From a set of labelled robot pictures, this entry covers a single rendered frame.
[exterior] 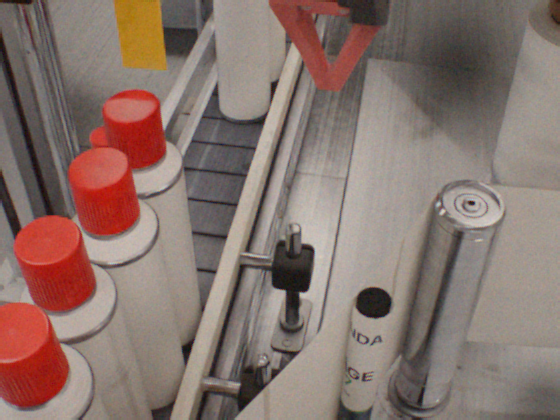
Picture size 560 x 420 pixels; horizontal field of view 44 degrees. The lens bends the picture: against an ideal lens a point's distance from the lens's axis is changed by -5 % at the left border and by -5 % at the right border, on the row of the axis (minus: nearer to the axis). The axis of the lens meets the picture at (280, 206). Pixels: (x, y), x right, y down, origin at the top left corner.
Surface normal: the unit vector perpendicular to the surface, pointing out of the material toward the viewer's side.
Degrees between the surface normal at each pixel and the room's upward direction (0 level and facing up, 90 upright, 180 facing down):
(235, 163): 0
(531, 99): 92
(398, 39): 0
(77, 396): 42
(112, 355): 90
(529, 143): 93
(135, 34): 90
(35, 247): 2
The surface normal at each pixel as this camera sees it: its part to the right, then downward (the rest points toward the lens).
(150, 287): 0.72, 0.49
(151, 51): -0.18, 0.69
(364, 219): 0.00, -0.71
